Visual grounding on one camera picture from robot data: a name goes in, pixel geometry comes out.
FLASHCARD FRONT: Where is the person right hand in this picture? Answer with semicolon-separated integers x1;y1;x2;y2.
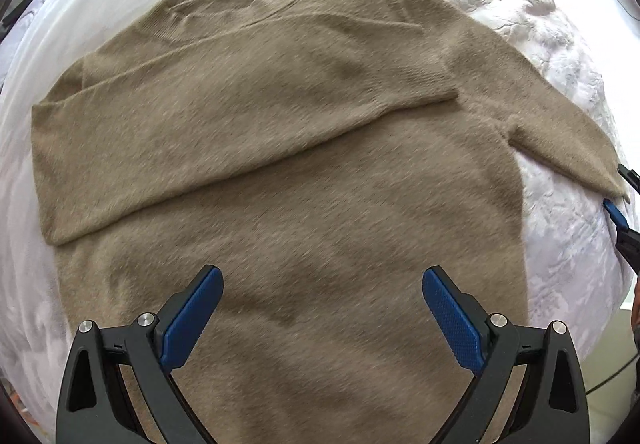
630;276;640;330

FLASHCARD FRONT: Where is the olive brown knit sweater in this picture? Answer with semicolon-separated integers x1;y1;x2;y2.
32;0;625;443

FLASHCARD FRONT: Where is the monitor cable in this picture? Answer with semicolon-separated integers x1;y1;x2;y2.
584;353;640;394

